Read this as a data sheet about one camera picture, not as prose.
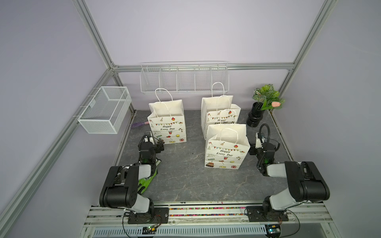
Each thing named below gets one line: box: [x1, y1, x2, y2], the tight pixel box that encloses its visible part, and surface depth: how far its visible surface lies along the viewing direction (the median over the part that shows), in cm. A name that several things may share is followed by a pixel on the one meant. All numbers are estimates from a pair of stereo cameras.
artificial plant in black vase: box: [246, 83, 286, 128], surface depth 98 cm
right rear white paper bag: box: [200, 81, 242, 140], surface depth 92 cm
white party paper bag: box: [204, 123, 251, 170], surface depth 80 cm
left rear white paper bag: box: [147, 87, 188, 145], surface depth 91 cm
